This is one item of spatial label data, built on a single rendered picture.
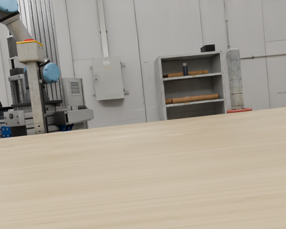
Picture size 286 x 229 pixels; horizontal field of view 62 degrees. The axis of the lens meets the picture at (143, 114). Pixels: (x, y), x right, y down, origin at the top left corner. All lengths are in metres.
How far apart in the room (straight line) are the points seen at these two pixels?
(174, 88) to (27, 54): 2.96
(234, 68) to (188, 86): 2.82
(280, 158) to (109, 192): 0.16
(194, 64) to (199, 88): 0.38
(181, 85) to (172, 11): 1.13
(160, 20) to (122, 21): 0.58
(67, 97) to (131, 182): 1.85
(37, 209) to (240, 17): 4.18
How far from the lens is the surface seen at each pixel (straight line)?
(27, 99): 1.65
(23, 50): 0.95
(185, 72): 3.45
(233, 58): 0.95
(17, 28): 1.53
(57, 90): 2.01
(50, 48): 2.07
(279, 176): 0.20
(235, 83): 0.94
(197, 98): 3.36
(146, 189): 0.18
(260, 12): 4.45
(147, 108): 3.63
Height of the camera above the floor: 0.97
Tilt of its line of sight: 3 degrees down
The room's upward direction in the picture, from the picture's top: 6 degrees counter-clockwise
